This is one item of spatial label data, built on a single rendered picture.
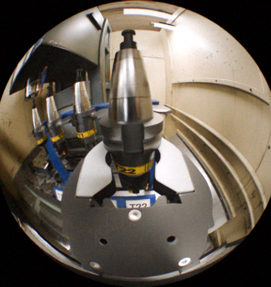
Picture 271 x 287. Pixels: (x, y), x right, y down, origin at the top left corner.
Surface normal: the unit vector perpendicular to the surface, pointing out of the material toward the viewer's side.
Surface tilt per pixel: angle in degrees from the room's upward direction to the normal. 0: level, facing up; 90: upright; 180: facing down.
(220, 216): 24
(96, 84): 90
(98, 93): 90
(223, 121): 90
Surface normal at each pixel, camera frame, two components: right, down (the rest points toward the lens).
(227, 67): -1.00, 0.07
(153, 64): 0.06, 0.52
